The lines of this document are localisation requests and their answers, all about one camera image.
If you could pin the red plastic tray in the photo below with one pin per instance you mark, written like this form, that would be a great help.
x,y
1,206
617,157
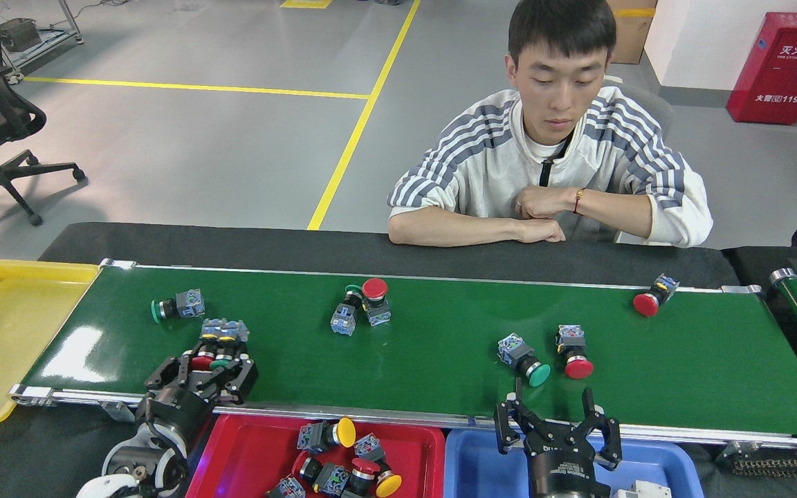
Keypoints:
x,y
246,456

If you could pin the red mushroom push button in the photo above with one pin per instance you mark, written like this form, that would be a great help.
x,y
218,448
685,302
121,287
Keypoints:
x,y
578,366
374,288
212,332
645,304

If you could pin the person's left hand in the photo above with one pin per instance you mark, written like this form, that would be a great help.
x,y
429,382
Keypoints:
x,y
547,202

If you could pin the person's right forearm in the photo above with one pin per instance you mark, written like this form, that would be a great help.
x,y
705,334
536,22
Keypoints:
x,y
454,228

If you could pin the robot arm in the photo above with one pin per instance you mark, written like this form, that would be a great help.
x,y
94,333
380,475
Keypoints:
x,y
111,487

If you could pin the dark grey equipment box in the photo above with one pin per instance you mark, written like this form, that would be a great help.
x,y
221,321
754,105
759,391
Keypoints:
x,y
19,34

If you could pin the metal frame rack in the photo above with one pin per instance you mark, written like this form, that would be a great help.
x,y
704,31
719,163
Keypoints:
x,y
46,48

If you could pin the white circuit breaker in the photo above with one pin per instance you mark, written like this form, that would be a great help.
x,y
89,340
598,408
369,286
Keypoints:
x,y
647,491

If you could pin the blue plastic tray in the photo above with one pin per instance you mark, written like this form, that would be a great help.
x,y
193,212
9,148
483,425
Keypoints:
x,y
481,463

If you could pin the long green conveyor belt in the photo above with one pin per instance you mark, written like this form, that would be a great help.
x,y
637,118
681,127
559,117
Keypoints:
x,y
440,346

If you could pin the brown cardboard box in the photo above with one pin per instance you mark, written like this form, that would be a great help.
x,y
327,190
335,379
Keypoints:
x,y
630,34

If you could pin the person's left forearm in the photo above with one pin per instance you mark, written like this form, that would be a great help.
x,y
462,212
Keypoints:
x,y
613,211

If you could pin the yellow mushroom push button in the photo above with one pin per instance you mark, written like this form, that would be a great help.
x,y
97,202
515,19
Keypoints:
x,y
388,484
345,432

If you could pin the yellow plastic tray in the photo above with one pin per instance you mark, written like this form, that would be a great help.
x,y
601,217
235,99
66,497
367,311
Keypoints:
x,y
18,325

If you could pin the red fire extinguisher box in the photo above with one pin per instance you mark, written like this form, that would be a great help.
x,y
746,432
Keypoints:
x,y
782,69

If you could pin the person's right hand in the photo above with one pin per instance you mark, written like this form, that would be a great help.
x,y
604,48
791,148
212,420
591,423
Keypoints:
x,y
542,232

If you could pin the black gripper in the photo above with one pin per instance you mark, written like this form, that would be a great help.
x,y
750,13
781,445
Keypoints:
x,y
564,463
173,418

